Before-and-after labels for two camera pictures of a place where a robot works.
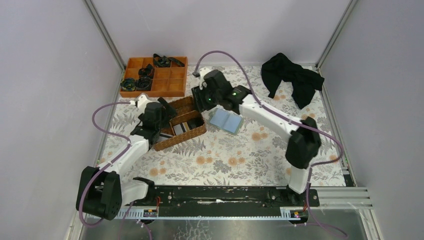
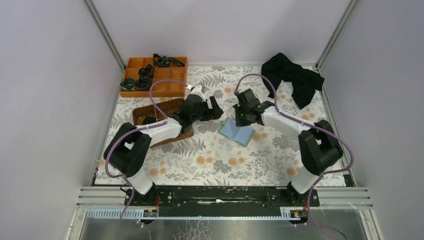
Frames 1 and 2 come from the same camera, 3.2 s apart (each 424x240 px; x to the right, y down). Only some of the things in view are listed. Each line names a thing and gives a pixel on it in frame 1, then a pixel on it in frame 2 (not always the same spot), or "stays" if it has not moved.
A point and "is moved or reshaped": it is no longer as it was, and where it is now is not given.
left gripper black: (166, 110) → (206, 110)
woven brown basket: (187, 124) is moved or reshaped
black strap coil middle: (147, 72) stays
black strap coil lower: (144, 83) stays
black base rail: (226, 200) stays
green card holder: (229, 122) is moved or reshaped
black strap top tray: (164, 61) stays
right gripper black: (200, 100) → (245, 117)
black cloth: (278, 68) stays
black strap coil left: (128, 84) stays
